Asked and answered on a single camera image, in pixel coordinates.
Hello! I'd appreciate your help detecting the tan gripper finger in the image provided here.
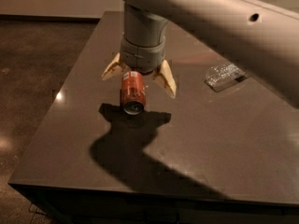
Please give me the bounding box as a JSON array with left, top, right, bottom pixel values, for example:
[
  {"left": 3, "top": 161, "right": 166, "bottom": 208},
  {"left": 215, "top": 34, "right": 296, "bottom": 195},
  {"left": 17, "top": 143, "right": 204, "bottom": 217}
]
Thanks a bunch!
[
  {"left": 101, "top": 53, "right": 128, "bottom": 80},
  {"left": 152, "top": 60, "right": 177, "bottom": 99}
]

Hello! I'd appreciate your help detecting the red coke can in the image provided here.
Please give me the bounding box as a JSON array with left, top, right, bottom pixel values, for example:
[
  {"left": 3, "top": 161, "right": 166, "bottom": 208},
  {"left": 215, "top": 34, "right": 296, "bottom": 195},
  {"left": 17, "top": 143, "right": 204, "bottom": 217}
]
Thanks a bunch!
[{"left": 121, "top": 71, "right": 146, "bottom": 115}]

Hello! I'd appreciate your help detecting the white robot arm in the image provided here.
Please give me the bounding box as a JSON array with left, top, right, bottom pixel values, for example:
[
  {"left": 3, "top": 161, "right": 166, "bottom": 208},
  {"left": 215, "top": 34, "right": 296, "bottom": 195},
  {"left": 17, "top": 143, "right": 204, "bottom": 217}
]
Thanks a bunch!
[{"left": 102, "top": 0, "right": 299, "bottom": 106}]

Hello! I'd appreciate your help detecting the clear plastic water bottle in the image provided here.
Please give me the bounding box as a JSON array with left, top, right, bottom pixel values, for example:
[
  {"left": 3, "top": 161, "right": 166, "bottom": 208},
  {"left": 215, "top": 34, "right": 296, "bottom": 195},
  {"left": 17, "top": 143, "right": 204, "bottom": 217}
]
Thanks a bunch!
[{"left": 205, "top": 63, "right": 246, "bottom": 89}]

